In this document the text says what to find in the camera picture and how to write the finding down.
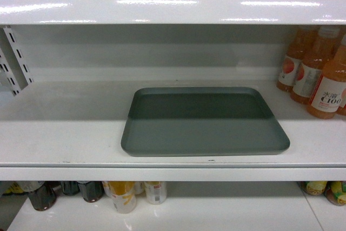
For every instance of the perforated white shelf bracket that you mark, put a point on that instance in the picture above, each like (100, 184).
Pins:
(14, 66)

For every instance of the yellow green can right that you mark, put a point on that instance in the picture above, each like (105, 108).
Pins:
(335, 192)

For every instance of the orange juice bottle back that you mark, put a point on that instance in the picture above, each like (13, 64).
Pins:
(301, 43)

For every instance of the orange juice bottle middle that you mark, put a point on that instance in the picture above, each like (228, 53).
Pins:
(313, 63)

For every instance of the orange juice bottle front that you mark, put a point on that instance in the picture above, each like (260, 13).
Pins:
(329, 92)

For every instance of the grey silver serving tray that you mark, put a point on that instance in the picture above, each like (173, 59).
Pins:
(201, 121)

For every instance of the white metal shelf unit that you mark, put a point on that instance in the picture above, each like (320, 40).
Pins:
(88, 57)

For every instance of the white barcode drink can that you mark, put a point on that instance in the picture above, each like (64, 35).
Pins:
(156, 191)

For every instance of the dark sauce bottle middle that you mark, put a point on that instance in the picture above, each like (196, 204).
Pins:
(91, 191)

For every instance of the orange juice bottle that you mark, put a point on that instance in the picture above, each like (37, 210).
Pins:
(301, 43)
(329, 92)
(313, 63)

